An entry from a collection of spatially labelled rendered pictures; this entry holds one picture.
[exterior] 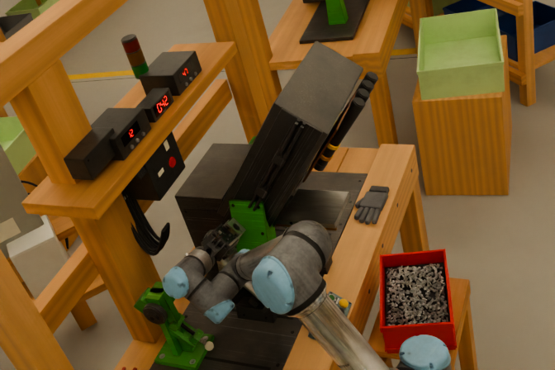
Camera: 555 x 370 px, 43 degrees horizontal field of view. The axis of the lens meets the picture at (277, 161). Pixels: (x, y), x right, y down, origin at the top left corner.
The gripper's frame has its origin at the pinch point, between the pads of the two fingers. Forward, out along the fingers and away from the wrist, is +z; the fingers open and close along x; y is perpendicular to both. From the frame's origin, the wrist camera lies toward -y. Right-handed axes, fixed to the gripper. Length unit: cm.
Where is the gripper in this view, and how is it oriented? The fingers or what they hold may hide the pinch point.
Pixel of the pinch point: (231, 232)
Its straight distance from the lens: 217.1
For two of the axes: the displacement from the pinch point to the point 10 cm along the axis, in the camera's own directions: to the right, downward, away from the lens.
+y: 5.4, -6.3, -5.5
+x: -7.3, -6.8, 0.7
